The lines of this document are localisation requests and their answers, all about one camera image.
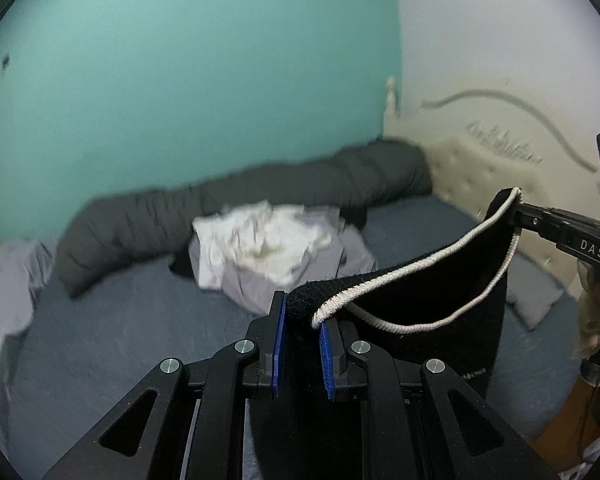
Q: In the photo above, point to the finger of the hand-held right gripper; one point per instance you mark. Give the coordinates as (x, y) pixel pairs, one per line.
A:
(545, 220)

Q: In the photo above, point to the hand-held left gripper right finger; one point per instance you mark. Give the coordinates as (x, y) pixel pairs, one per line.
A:
(326, 360)

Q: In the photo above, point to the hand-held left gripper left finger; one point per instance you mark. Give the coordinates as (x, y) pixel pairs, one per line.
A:
(278, 340)

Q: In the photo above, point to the black sweater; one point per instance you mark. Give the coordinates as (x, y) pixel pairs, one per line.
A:
(430, 280)

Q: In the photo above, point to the person's right hand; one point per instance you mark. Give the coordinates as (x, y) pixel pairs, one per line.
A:
(592, 310)

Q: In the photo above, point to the small grey pillow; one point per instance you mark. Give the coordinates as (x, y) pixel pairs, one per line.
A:
(530, 300)

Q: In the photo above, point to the cream tufted headboard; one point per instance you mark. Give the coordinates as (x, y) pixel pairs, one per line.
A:
(470, 170)

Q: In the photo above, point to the white crumpled shirt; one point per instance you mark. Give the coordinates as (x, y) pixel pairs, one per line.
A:
(260, 240)

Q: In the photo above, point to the lavender garment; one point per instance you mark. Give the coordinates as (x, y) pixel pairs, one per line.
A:
(350, 255)

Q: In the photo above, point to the blue patterned bed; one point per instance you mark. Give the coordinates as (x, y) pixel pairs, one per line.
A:
(130, 335)

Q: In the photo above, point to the dark grey rolled duvet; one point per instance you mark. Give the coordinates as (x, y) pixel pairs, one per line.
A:
(145, 220)

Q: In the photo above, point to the light grey sheet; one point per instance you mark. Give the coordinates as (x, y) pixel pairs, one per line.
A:
(10, 285)

